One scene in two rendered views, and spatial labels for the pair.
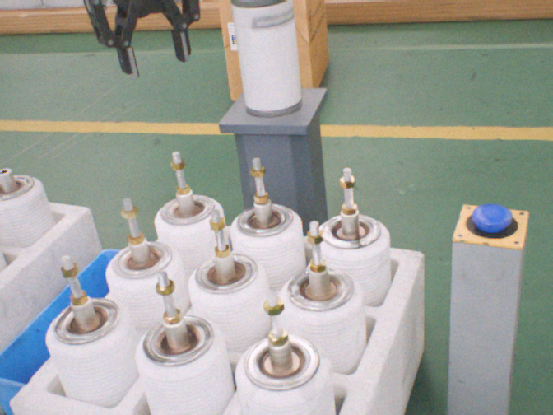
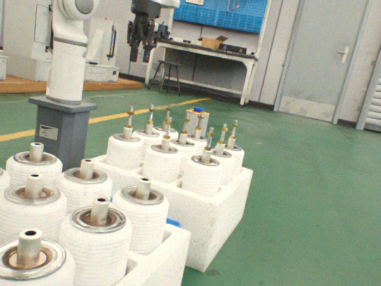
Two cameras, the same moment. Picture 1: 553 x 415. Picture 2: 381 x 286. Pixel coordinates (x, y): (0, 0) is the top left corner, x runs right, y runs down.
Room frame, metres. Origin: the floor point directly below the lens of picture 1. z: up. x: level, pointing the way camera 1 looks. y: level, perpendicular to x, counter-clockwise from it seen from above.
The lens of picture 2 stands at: (0.73, 1.06, 0.48)
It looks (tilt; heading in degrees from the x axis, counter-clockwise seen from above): 13 degrees down; 264
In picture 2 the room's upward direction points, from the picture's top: 11 degrees clockwise
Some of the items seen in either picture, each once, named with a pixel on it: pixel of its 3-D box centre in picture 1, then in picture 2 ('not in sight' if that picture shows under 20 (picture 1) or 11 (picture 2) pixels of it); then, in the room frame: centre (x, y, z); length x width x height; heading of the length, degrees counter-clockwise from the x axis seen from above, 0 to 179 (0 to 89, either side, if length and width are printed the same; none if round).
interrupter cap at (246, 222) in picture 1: (264, 221); (147, 133); (0.76, 0.02, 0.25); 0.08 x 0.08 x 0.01
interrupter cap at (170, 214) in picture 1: (188, 210); (127, 137); (0.81, 0.12, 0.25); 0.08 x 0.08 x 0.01
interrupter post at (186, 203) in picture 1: (186, 202); (127, 133); (0.81, 0.12, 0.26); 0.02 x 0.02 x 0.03
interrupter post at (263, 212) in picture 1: (263, 212); (149, 129); (0.76, 0.02, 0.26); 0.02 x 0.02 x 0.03
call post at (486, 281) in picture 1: (484, 336); (190, 151); (0.59, -0.22, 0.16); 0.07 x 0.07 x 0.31; 64
